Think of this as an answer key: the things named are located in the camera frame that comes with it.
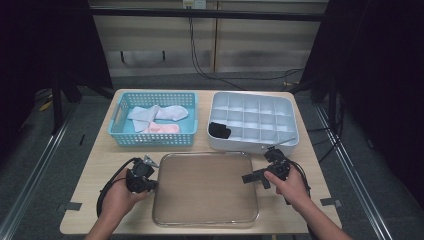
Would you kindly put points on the black horizontal bar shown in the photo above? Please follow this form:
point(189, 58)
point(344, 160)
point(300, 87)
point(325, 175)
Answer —
point(200, 14)

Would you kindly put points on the white divided storage box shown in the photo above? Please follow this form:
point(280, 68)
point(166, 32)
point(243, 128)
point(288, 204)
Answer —
point(233, 147)

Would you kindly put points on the grey tape strip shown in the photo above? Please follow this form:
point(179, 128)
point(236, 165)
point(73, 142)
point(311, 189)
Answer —
point(71, 206)
point(330, 202)

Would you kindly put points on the black curtain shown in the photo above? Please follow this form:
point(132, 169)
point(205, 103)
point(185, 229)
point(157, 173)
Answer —
point(33, 50)
point(383, 66)

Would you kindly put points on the yellow floor tape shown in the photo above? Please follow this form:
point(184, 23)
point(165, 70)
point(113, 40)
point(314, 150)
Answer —
point(45, 106)

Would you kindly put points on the white wall socket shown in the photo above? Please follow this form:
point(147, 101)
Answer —
point(199, 4)

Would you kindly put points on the person's right hand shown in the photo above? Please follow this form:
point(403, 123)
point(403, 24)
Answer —
point(291, 191)

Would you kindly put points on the black floor tape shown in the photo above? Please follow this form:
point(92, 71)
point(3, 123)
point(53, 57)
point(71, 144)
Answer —
point(82, 140)

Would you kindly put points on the blue plastic basket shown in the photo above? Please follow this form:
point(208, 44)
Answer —
point(190, 126)

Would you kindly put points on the person's left hand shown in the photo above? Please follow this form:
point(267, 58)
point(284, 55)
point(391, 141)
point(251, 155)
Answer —
point(118, 200)

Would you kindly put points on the black metal stand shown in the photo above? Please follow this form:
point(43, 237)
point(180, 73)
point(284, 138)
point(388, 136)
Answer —
point(57, 110)

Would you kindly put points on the black wall hook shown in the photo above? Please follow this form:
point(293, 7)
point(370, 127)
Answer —
point(122, 57)

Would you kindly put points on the black sock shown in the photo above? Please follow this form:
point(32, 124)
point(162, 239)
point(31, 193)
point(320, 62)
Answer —
point(219, 130)

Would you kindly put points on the transparent box lid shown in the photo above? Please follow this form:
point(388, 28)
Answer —
point(206, 190)

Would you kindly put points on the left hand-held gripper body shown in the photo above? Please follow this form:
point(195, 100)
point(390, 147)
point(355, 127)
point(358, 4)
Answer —
point(140, 175)

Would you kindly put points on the white sock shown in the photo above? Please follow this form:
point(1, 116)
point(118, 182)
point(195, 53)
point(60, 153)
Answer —
point(175, 112)
point(143, 115)

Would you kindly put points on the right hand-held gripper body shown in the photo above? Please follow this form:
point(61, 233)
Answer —
point(279, 165)

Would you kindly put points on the metal floor rail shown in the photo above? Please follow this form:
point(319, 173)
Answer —
point(36, 171)
point(351, 173)

